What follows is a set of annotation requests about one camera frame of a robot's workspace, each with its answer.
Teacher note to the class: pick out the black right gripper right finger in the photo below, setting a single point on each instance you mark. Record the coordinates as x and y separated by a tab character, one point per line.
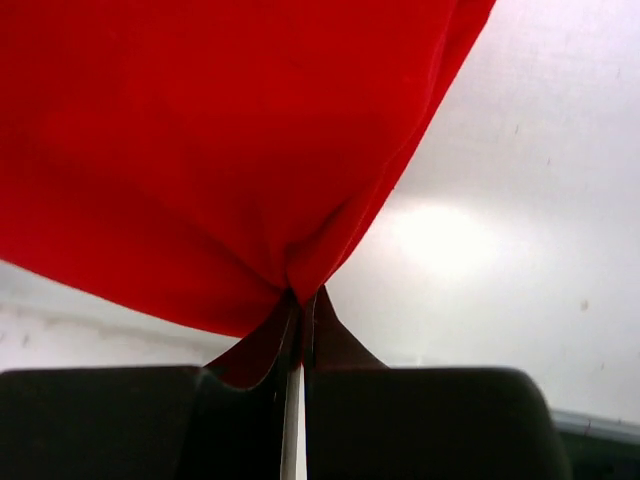
366	420

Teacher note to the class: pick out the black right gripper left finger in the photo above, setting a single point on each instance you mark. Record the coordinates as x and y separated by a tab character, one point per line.
223	420

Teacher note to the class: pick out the red t-shirt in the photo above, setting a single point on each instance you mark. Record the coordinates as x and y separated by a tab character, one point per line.
194	160

